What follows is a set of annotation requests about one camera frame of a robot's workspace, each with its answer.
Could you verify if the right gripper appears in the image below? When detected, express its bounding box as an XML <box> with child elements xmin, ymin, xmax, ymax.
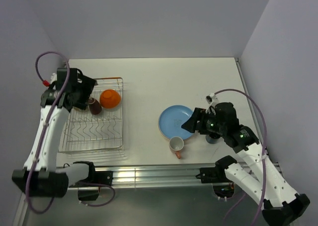
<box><xmin>181</xmin><ymin>106</ymin><xmax>227</xmax><ymax>134</ymax></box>

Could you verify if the brown mug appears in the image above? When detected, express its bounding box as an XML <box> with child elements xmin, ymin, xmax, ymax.
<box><xmin>88</xmin><ymin>97</ymin><xmax>102</xmax><ymax>115</ymax></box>

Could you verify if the orange bowl white inside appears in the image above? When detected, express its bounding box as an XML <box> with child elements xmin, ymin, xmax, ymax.
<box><xmin>99</xmin><ymin>89</ymin><xmax>121</xmax><ymax>109</ymax></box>

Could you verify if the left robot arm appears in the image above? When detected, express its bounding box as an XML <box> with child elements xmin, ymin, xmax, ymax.
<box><xmin>12</xmin><ymin>68</ymin><xmax>97</xmax><ymax>198</ymax></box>

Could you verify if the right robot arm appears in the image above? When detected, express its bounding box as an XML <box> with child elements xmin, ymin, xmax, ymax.
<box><xmin>181</xmin><ymin>102</ymin><xmax>310</xmax><ymax>226</ymax></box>

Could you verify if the blue plate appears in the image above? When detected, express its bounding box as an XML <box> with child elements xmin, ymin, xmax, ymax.
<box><xmin>158</xmin><ymin>105</ymin><xmax>193</xmax><ymax>140</ymax></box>

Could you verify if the dark blue mug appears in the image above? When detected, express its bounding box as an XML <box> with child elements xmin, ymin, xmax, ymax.
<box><xmin>205</xmin><ymin>134</ymin><xmax>221</xmax><ymax>144</ymax></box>

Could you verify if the pink mug white inside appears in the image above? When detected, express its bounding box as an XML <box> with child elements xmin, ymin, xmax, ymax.
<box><xmin>169</xmin><ymin>137</ymin><xmax>184</xmax><ymax>159</ymax></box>

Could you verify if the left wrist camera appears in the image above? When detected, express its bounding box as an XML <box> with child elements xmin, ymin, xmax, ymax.
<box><xmin>42</xmin><ymin>73</ymin><xmax>57</xmax><ymax>87</ymax></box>

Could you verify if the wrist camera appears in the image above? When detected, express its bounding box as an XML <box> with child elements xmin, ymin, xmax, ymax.
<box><xmin>42</xmin><ymin>73</ymin><xmax>57</xmax><ymax>87</ymax></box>
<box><xmin>206</xmin><ymin>93</ymin><xmax>219</xmax><ymax>113</ymax></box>

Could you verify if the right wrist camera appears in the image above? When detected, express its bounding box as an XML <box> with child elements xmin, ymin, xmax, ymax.
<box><xmin>206</xmin><ymin>93</ymin><xmax>219</xmax><ymax>113</ymax></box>

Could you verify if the wire dish rack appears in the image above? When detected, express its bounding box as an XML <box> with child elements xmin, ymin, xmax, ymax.
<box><xmin>58</xmin><ymin>76</ymin><xmax>125</xmax><ymax>153</ymax></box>

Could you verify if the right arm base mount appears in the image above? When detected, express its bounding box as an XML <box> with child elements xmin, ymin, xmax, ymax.
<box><xmin>195</xmin><ymin>167</ymin><xmax>235</xmax><ymax>200</ymax></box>

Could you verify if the aluminium frame rail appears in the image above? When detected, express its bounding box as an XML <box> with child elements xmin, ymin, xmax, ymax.
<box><xmin>14</xmin><ymin>161</ymin><xmax>286</xmax><ymax>192</ymax></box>

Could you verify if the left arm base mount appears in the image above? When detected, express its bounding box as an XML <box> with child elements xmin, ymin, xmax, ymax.
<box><xmin>77</xmin><ymin>171</ymin><xmax>113</xmax><ymax>202</ymax></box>

